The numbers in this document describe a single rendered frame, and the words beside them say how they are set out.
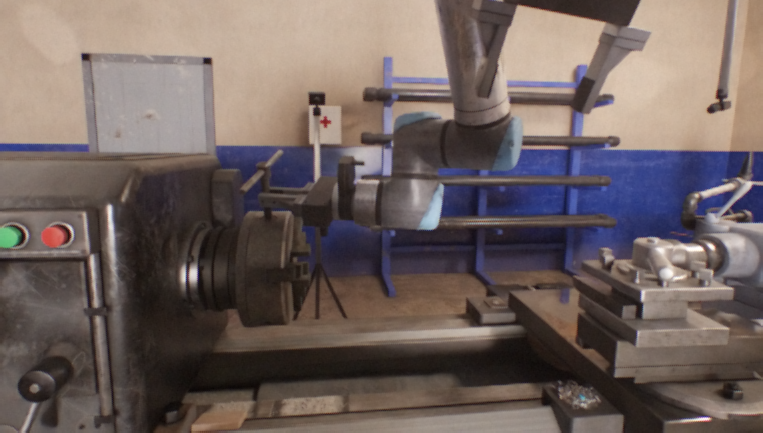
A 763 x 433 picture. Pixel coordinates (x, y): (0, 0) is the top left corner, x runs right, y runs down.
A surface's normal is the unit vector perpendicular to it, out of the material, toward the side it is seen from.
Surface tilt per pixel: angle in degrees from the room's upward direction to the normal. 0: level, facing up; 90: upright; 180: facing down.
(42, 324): 90
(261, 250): 58
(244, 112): 90
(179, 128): 90
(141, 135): 90
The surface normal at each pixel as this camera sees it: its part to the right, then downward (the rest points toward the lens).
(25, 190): 0.09, -0.61
